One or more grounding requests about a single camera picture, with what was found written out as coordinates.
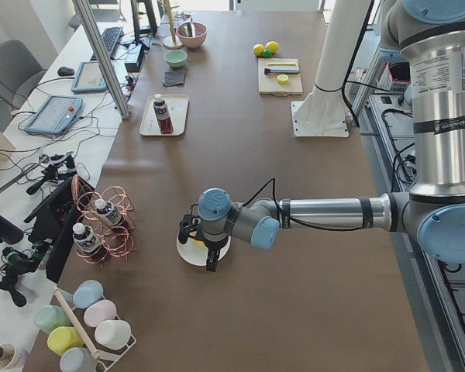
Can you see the black keyboard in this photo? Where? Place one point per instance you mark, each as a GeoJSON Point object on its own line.
{"type": "Point", "coordinates": [110, 39]}

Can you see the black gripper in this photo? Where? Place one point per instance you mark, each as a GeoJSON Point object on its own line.
{"type": "Point", "coordinates": [212, 248]}

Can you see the teach pendant tablet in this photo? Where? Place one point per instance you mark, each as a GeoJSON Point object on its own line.
{"type": "Point", "coordinates": [88, 79]}
{"type": "Point", "coordinates": [55, 115]}

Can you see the pink bowl with ice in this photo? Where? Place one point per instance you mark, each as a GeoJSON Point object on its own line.
{"type": "Point", "coordinates": [195, 42]}

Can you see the metal tin cup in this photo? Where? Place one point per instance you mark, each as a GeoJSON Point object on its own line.
{"type": "Point", "coordinates": [12, 357]}

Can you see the grey office chair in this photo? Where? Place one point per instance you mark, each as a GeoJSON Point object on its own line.
{"type": "Point", "coordinates": [20, 73]}

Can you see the grey cup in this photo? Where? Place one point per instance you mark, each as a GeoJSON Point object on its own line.
{"type": "Point", "coordinates": [77, 359]}

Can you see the white round plate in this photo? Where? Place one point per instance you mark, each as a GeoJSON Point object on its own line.
{"type": "Point", "coordinates": [195, 255]}

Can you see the yellow lemon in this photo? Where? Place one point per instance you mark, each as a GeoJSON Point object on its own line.
{"type": "Point", "coordinates": [272, 46]}
{"type": "Point", "coordinates": [258, 49]}

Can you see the green bowl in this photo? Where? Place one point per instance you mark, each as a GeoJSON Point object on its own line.
{"type": "Point", "coordinates": [176, 58]}

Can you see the tea bottle in rack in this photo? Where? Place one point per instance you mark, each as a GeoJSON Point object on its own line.
{"type": "Point", "coordinates": [110, 215]}
{"type": "Point", "coordinates": [89, 245]}

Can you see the blue cup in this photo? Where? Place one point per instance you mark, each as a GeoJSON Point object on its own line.
{"type": "Point", "coordinates": [88, 293]}

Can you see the black box stand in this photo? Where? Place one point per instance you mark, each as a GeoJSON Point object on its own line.
{"type": "Point", "coordinates": [54, 218]}

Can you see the glazed ring donut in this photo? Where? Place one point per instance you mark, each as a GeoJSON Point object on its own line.
{"type": "Point", "coordinates": [197, 242]}

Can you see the grey folded cloth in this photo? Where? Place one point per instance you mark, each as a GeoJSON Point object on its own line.
{"type": "Point", "coordinates": [174, 78]}

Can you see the green cup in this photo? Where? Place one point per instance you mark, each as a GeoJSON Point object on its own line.
{"type": "Point", "coordinates": [50, 317]}

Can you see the white cup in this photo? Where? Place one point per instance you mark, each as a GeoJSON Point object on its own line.
{"type": "Point", "coordinates": [113, 334]}

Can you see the yellow cup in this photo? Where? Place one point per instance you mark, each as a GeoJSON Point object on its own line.
{"type": "Point", "coordinates": [63, 338]}

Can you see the pink cup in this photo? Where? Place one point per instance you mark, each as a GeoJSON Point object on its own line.
{"type": "Point", "coordinates": [100, 311]}

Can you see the near teach pendant tablet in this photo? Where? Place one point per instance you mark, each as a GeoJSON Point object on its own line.
{"type": "Point", "coordinates": [55, 115]}

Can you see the green lime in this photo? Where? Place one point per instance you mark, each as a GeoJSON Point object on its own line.
{"type": "Point", "coordinates": [267, 53]}

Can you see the half lemon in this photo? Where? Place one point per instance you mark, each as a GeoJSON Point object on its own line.
{"type": "Point", "coordinates": [282, 79]}

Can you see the wooden cutting board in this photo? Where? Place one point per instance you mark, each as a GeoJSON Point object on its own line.
{"type": "Point", "coordinates": [267, 84]}

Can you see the black computer mouse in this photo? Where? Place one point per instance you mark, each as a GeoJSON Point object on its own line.
{"type": "Point", "coordinates": [65, 72]}

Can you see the yellow plastic knife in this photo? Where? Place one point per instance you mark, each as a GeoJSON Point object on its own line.
{"type": "Point", "coordinates": [281, 63]}

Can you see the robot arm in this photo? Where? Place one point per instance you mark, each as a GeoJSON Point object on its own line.
{"type": "Point", "coordinates": [431, 36]}

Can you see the lower yellow lemon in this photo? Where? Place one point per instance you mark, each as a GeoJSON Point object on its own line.
{"type": "Point", "coordinates": [272, 46]}

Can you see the dark tea bottle on tray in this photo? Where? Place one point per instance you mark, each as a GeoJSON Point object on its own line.
{"type": "Point", "coordinates": [162, 114]}

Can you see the steel muddler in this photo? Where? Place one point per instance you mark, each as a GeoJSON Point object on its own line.
{"type": "Point", "coordinates": [279, 70]}

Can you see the white cup rack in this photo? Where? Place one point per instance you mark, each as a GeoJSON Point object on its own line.
{"type": "Point", "coordinates": [106, 357]}

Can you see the copper wire bottle rack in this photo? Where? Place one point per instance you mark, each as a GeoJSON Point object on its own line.
{"type": "Point", "coordinates": [113, 241]}

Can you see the cream rabbit tray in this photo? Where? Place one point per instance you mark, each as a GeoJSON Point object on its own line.
{"type": "Point", "coordinates": [177, 106]}

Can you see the aluminium frame post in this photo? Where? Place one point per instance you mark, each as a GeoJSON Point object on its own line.
{"type": "Point", "coordinates": [84, 13]}

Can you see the far teach pendant tablet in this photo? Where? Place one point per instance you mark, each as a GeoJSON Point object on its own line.
{"type": "Point", "coordinates": [88, 79]}

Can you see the upper yellow lemon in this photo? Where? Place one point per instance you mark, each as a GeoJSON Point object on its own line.
{"type": "Point", "coordinates": [258, 49]}

